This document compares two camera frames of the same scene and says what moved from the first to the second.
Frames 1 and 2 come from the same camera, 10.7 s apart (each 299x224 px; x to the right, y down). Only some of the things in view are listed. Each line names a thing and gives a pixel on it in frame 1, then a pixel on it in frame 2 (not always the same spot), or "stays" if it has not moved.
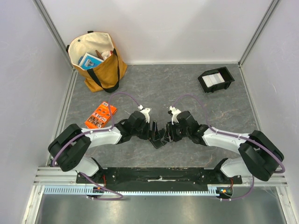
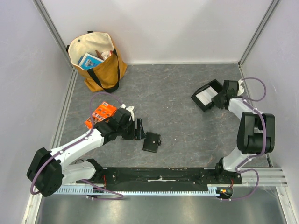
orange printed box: [100, 116] stays
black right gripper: [169, 131] to [218, 100]
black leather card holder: [161, 138] to [152, 142]
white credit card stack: [213, 79] to [206, 95]
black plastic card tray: [225, 74] to [203, 97]
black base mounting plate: [159, 176] stays
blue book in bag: [89, 62] stays
